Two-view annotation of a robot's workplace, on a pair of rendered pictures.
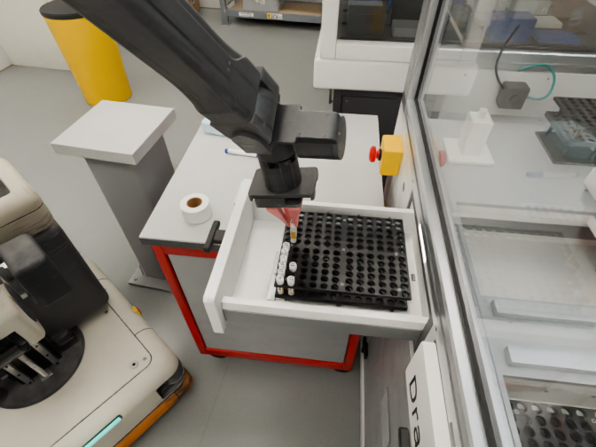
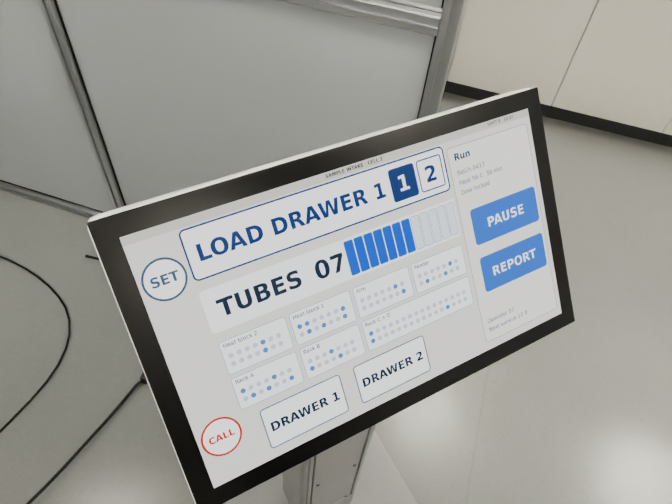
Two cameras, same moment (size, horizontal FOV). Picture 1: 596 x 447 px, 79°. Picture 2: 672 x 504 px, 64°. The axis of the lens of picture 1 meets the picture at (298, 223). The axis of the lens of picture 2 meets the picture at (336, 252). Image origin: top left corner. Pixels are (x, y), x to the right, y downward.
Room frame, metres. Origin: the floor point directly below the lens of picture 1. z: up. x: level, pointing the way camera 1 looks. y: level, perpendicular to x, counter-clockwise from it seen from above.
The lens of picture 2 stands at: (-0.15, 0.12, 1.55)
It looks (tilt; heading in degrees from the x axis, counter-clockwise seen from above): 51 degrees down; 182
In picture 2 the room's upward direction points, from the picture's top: 6 degrees clockwise
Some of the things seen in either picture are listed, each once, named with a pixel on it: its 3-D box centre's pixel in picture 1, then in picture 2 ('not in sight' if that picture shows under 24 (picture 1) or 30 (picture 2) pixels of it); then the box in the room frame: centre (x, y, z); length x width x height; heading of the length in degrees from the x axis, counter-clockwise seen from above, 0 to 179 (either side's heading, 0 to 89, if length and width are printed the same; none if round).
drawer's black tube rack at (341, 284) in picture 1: (341, 260); not in sight; (0.41, -0.08, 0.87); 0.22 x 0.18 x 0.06; 83
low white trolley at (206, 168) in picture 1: (283, 248); not in sight; (0.84, 0.05, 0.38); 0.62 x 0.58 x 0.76; 173
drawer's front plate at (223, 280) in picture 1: (235, 248); not in sight; (0.43, 0.12, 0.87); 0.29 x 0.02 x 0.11; 173
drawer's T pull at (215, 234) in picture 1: (218, 236); not in sight; (0.43, 0.14, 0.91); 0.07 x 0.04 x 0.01; 173
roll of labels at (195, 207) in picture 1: (196, 208); not in sight; (0.64, 0.25, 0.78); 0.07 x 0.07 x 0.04
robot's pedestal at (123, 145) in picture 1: (150, 207); not in sight; (1.05, 0.60, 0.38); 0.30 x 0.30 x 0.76; 78
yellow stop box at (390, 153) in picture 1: (388, 155); not in sight; (0.72, -0.22, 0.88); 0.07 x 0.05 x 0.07; 173
